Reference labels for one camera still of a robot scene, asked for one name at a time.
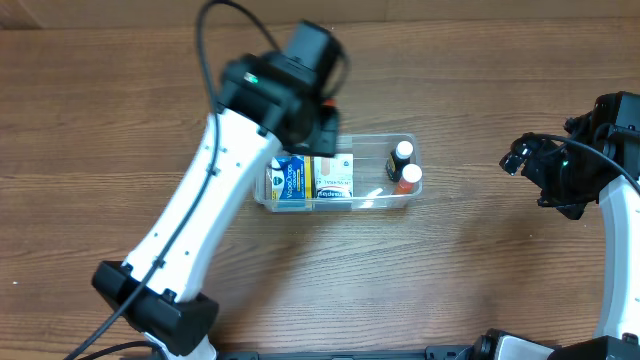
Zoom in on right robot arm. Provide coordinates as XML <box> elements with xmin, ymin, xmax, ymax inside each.
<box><xmin>458</xmin><ymin>91</ymin><xmax>639</xmax><ymax>360</ymax></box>

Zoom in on clear plastic container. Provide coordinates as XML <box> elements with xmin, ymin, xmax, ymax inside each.
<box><xmin>253</xmin><ymin>133</ymin><xmax>423</xmax><ymax>213</ymax></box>

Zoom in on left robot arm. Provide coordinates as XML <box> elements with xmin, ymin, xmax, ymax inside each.
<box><xmin>92</xmin><ymin>21</ymin><xmax>346</xmax><ymax>359</ymax></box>

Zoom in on blue yellow VapoDrops box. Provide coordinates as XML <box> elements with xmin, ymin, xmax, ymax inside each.
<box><xmin>270</xmin><ymin>155</ymin><xmax>312</xmax><ymax>200</ymax></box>

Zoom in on dark bottle white cap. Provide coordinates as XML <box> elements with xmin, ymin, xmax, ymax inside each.
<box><xmin>385</xmin><ymin>140</ymin><xmax>414</xmax><ymax>182</ymax></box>

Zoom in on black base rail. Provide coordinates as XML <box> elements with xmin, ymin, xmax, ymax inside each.
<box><xmin>216</xmin><ymin>345</ymin><xmax>497</xmax><ymax>360</ymax></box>

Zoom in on orange bottle white cap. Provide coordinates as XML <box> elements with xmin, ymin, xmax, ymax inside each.
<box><xmin>393</xmin><ymin>164</ymin><xmax>423</xmax><ymax>195</ymax></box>

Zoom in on white and navy box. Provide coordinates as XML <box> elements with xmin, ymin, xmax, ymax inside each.
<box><xmin>313</xmin><ymin>153</ymin><xmax>354</xmax><ymax>199</ymax></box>

